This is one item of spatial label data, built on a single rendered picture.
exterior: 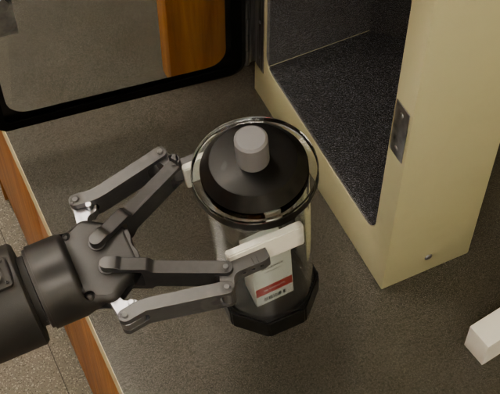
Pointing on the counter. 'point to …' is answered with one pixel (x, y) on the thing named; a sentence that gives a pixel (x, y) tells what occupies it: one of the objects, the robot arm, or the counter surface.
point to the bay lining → (329, 23)
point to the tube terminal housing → (428, 137)
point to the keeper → (399, 130)
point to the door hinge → (257, 10)
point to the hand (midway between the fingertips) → (253, 198)
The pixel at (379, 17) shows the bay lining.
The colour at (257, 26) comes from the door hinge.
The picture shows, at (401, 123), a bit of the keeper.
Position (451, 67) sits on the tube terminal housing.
